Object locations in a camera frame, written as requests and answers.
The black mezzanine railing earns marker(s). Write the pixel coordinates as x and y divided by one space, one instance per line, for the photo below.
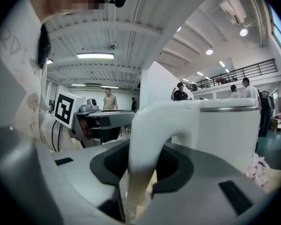
248 72

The wooden table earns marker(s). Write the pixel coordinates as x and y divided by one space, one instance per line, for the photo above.
275 183

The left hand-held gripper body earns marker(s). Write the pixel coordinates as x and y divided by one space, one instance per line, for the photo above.
63 107

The long ceiling light panel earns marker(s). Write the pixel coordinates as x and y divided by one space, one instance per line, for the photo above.
95 55

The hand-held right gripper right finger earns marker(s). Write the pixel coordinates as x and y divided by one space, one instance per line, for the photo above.
201 196

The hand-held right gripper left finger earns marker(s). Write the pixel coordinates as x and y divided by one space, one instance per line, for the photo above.
72 184

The ceiling security camera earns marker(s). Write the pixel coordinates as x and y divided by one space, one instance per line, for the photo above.
113 46

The pink flowers in glass vase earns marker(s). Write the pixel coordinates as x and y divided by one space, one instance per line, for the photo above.
257 170

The person's left forearm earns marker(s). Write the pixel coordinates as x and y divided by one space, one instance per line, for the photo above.
46 130

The person's left hand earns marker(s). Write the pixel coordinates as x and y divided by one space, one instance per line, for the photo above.
83 126

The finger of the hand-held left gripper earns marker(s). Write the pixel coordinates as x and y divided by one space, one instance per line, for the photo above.
121 116

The ceiling air conditioner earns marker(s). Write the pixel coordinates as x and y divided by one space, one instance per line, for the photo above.
234 9

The person's light sweatshirt torso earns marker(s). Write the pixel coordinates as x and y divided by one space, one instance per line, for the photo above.
16 78

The white electric kettle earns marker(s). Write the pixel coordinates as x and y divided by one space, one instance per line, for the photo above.
224 130

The round ceiling lamp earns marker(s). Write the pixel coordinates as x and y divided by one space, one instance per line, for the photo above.
243 32
209 51

